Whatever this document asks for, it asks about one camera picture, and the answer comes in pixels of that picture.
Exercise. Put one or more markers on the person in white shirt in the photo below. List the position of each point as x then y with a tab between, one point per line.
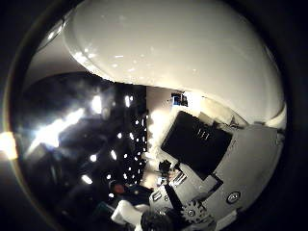
131	213

